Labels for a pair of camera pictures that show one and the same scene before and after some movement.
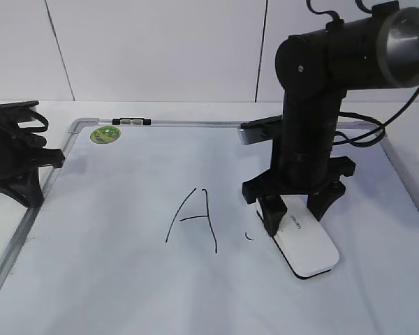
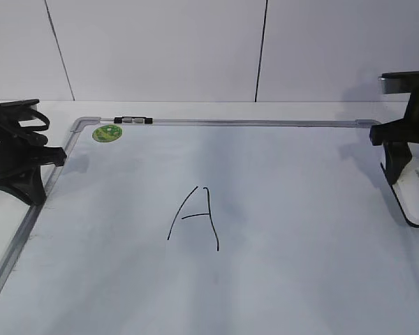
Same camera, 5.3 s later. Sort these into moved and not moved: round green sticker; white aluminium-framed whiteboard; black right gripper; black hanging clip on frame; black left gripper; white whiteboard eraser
Moved: black right gripper; white whiteboard eraser
Not moved: black left gripper; black hanging clip on frame; white aluminium-framed whiteboard; round green sticker
